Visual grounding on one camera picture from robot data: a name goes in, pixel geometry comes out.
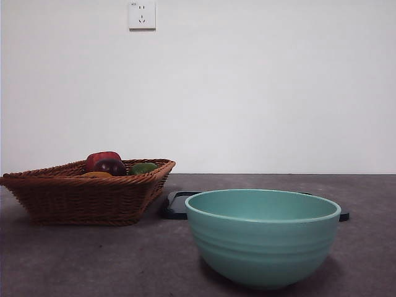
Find teal ribbed bowl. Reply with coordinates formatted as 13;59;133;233
184;188;342;290

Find green avocado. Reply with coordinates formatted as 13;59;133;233
128;162;158;176

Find dark green rectangular tray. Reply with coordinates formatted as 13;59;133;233
158;191;350;222

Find dark purple plum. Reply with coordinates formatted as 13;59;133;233
93;158;127;177

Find red apple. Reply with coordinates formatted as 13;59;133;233
85;151;123;173

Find brown wicker basket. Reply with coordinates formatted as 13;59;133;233
0;158;176;226

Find white wall socket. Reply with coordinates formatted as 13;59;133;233
128;0;157;31

